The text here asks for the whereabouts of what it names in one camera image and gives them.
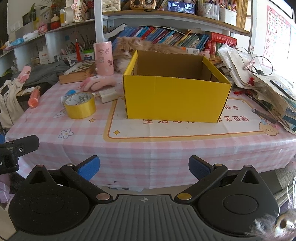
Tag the pink checkered desktop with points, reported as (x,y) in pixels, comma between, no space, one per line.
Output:
(161,150)

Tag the red knot ornament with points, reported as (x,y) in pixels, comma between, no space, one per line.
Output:
(239,92)

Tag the white box with red label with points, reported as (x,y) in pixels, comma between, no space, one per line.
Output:
(45,56)

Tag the orange bottle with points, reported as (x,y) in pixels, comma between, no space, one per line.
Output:
(33,99)

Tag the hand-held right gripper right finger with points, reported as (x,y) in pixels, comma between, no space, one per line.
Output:
(197,167)

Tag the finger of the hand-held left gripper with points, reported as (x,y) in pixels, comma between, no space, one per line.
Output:
(25,143)

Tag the stack of papers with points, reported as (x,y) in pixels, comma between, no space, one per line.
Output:
(266,92)

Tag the grey cloth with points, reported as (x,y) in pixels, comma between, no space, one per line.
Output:
(44,71)

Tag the pink plush toy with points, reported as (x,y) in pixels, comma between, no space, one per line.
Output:
(205,54)

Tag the grey knitted blanket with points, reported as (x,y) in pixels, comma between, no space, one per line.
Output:
(285,182)

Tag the white jar with green lid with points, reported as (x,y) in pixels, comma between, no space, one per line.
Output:
(88,55)

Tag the red tassel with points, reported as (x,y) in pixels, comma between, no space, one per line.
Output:
(77,52)

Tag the yellow tape roll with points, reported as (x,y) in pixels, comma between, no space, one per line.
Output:
(81,111)

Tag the white printed garment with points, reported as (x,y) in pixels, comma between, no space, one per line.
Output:
(9,109)

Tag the black pen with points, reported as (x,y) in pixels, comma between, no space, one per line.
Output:
(256,102)

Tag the white shelf unit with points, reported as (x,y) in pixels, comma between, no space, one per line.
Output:
(99,23)

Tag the beige radio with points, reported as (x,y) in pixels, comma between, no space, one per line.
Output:
(143,4)

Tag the row of books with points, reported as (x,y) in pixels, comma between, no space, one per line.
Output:
(161,34)

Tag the orange and white cat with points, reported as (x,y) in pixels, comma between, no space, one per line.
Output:
(124,46)

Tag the white quilted bag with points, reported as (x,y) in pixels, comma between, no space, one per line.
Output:
(111,5)

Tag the white pen holder with pens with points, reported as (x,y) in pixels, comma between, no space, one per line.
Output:
(69,56)

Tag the thick red book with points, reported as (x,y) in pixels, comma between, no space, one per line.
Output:
(223,39)

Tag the white rectangular block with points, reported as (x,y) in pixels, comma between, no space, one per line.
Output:
(109,95)

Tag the pink glove with brown print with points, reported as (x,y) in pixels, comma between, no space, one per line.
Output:
(25,73)

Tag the pink cylinder with stickers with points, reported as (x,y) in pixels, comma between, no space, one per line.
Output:
(103,58)

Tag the red and white bottle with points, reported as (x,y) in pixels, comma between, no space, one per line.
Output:
(55,23)

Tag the tablet screen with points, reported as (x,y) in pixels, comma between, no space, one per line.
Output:
(182,7)

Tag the white figurine with pink bow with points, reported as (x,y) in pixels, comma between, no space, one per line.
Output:
(74,11)

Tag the yellow cardboard box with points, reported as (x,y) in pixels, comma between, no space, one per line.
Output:
(173,99)

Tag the wooden chessboard box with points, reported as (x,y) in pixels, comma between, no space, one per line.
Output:
(76,77)

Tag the pink alphabet wall poster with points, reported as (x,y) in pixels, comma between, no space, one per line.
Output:
(277,32)

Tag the white storage box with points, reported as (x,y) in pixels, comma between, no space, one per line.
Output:
(227,16)

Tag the grey pen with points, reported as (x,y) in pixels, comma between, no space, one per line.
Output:
(263,116)

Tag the thick book with dark cover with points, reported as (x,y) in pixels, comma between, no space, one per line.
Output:
(114,31)

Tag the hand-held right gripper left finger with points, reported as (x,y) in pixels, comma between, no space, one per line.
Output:
(89,166)

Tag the white and orange box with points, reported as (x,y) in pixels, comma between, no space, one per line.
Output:
(190,50)

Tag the pale pink glove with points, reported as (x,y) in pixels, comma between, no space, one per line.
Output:
(99,83)

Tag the fluffy grey charm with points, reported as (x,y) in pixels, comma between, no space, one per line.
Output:
(266,224)

